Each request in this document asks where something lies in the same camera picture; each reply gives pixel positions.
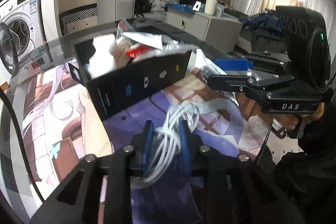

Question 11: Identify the red white snack packet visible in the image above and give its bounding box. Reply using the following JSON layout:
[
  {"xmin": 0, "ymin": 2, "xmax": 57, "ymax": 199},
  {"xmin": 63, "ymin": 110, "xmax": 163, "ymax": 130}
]
[{"xmin": 126, "ymin": 43, "xmax": 153, "ymax": 59}]

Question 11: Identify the beige drawer cabinet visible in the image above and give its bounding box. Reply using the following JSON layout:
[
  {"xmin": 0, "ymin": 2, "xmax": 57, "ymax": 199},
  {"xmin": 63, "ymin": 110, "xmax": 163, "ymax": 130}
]
[{"xmin": 166, "ymin": 7, "xmax": 243, "ymax": 52}]

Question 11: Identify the person right hand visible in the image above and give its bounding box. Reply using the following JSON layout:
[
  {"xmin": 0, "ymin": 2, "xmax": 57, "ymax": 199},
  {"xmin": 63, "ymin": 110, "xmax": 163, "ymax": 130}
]
[{"xmin": 276, "ymin": 102, "xmax": 325, "ymax": 131}]

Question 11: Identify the cream paper cup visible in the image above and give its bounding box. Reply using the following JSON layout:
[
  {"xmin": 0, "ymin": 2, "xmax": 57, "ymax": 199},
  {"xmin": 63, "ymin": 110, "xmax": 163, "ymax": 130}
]
[{"xmin": 204, "ymin": 0, "xmax": 218, "ymax": 16}]

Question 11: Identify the white washing machine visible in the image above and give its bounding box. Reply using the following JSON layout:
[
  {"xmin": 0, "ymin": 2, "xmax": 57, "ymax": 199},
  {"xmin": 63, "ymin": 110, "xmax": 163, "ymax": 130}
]
[{"xmin": 1, "ymin": 0, "xmax": 46, "ymax": 78}]

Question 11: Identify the white cable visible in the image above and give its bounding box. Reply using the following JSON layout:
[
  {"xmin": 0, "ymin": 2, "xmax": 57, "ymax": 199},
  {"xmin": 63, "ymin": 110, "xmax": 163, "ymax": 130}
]
[{"xmin": 142, "ymin": 101, "xmax": 202, "ymax": 185}]

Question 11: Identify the black cardboard box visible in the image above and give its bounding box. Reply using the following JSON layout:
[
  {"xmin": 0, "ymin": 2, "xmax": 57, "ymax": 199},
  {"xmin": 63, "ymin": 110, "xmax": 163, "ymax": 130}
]
[{"xmin": 70, "ymin": 33, "xmax": 191, "ymax": 121}]

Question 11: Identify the anime print desk mat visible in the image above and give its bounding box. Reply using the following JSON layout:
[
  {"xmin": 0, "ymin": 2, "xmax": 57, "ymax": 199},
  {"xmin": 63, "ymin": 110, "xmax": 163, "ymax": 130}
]
[{"xmin": 15, "ymin": 66, "xmax": 274, "ymax": 224}]

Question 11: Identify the white foam piece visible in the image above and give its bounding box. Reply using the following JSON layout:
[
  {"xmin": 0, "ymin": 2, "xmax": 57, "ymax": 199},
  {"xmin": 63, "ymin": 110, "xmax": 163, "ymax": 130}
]
[{"xmin": 88, "ymin": 34, "xmax": 117, "ymax": 79}]

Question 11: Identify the blue plastic bag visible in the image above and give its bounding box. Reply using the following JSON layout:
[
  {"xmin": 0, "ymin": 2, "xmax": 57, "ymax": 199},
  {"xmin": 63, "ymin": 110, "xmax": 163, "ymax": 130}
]
[{"xmin": 166, "ymin": 1, "xmax": 205, "ymax": 14}]

